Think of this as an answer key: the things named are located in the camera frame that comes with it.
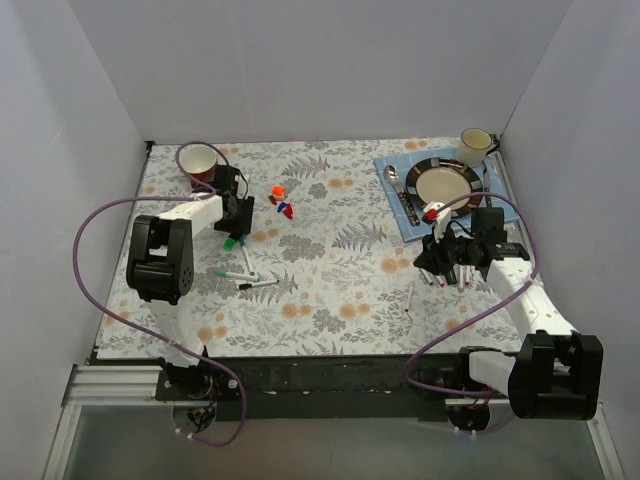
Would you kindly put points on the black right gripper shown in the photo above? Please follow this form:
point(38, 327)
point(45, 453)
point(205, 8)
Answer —
point(435, 258)

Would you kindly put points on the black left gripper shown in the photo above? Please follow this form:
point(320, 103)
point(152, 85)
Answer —
point(240, 217)

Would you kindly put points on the grey capped white pen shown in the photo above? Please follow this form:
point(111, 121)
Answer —
point(427, 278)

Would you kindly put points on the orange capped black highlighter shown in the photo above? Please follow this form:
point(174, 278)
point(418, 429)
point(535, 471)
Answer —
point(450, 277)

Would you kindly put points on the green capped black highlighter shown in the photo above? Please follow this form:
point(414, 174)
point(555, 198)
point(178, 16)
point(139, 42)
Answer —
point(230, 242)

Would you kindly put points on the pink capped white pen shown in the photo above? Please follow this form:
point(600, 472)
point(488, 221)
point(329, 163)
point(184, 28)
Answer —
point(461, 278)

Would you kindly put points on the orange highlighter cap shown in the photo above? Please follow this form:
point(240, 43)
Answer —
point(277, 190)

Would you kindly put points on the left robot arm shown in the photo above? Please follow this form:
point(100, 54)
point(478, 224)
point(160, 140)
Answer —
point(160, 264)

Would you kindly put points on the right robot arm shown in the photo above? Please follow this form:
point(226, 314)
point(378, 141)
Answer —
point(556, 373)

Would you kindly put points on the black capped white pen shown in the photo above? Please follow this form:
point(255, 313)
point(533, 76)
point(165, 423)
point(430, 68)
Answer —
point(250, 285)

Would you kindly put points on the red ceramic cup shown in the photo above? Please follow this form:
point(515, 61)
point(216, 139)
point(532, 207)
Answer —
point(199, 161)

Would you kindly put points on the black rimmed beige plate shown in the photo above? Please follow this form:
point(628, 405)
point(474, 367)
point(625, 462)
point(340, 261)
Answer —
point(441, 180)

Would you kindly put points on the cream enamel mug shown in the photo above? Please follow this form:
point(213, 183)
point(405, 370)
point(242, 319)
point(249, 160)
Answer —
point(474, 145)

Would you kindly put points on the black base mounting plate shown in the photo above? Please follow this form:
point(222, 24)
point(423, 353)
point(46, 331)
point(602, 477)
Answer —
point(332, 387)

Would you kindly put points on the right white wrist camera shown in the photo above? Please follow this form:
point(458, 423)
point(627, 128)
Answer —
point(438, 216)

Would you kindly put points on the steel fork patterned handle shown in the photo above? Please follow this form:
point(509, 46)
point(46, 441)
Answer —
point(408, 208)

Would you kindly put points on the steel spoon patterned handle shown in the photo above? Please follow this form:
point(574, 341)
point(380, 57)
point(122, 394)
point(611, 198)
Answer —
point(392, 178)

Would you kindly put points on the steel knife patterned handle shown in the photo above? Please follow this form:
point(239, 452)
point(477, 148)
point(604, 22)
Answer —
point(487, 184)

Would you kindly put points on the aluminium frame rail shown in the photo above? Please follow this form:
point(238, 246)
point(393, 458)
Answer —
point(112, 385)

